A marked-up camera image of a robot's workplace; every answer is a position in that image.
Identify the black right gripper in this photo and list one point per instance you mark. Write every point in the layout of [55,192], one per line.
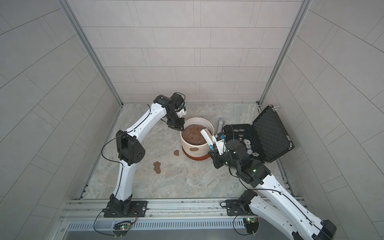
[217,158]

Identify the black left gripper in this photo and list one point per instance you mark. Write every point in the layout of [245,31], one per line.
[175,123]

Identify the cream ceramic pot with soil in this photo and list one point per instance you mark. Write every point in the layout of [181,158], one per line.
[193,143]

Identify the blue white scrub brush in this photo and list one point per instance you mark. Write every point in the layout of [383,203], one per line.
[208,138]

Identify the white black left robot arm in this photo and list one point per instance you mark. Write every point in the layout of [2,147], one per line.
[131,152]

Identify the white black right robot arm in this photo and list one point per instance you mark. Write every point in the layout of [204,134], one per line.
[267,198]

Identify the brown mud patch on floor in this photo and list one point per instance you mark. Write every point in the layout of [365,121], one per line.
[157,167]

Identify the open black foam-lined case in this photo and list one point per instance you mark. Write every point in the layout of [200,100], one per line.
[266,135]

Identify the grey metal cylinder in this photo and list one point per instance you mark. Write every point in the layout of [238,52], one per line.
[221,123]

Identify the right green circuit board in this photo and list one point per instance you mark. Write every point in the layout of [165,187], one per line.
[251,225]

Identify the green circuit board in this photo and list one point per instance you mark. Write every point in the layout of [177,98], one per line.
[123,226]
[251,225]

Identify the left green circuit board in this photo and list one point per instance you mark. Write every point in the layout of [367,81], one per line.
[123,226]

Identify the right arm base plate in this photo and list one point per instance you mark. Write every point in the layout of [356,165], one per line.
[236,208]

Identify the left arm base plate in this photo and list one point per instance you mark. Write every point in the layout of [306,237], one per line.
[136,209]

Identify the aluminium rail frame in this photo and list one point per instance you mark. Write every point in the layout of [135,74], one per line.
[155,209]

